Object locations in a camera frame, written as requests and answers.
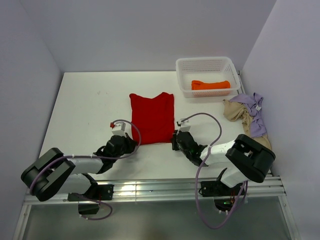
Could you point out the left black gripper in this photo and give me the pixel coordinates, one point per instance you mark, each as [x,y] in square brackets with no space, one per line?
[131,143]

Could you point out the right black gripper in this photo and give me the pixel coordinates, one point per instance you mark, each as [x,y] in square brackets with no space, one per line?
[174,140]

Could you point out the red t-shirt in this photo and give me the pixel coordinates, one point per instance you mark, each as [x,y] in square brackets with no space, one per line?
[153,117]

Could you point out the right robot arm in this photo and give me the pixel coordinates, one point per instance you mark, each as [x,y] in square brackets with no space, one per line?
[243,159]

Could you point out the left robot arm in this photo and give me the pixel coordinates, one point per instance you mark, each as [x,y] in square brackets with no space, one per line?
[55,172]

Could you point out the rolled orange t-shirt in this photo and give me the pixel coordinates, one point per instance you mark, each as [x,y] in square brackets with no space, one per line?
[197,85]

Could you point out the beige t-shirt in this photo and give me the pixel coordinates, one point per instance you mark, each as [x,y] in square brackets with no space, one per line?
[234,111]

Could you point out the white plastic basket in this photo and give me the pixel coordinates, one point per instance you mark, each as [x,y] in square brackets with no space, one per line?
[208,70]

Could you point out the purple t-shirt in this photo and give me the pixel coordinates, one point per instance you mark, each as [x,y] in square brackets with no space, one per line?
[253,105]

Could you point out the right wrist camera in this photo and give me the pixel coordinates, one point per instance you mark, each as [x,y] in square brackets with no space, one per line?
[183,125]

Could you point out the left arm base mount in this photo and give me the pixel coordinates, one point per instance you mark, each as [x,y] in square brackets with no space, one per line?
[97,197]

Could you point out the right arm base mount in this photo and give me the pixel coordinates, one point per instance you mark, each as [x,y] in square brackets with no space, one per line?
[215,188]

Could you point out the aluminium rail frame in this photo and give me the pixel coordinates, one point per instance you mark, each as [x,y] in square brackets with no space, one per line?
[160,210]

